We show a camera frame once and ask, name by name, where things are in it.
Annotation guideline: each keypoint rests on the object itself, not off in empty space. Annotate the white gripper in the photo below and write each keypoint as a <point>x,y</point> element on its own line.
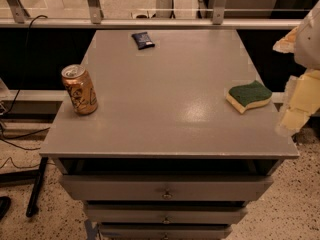
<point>308,44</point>

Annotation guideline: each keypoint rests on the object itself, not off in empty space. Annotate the green and yellow sponge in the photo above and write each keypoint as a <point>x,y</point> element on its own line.
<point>249,96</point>

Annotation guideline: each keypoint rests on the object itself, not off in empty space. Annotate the blue rxbar wrapper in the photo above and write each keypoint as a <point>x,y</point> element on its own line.
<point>142,40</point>

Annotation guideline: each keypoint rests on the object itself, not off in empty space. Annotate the grey drawer cabinet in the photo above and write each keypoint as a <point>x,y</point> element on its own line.
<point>163,111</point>

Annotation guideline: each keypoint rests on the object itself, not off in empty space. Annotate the gold soda can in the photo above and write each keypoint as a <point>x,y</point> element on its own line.
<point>79,86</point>

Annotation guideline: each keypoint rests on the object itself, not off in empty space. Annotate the middle grey drawer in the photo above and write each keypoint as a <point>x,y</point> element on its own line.
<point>165,213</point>

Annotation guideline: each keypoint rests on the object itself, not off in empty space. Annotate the grey drawer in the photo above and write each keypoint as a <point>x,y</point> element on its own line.
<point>164,232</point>
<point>165,187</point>
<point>165,213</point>

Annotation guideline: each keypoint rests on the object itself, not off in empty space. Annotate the bottom grey drawer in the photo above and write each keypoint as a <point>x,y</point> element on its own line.
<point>164,232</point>

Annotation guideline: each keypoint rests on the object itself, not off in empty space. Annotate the top grey drawer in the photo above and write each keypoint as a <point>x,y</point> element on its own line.
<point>165,187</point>

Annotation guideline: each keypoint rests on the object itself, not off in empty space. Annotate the black metal stand leg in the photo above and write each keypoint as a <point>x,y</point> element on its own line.
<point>32,205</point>

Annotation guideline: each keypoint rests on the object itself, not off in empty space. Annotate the metal railing frame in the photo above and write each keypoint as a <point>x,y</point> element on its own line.
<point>151,14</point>

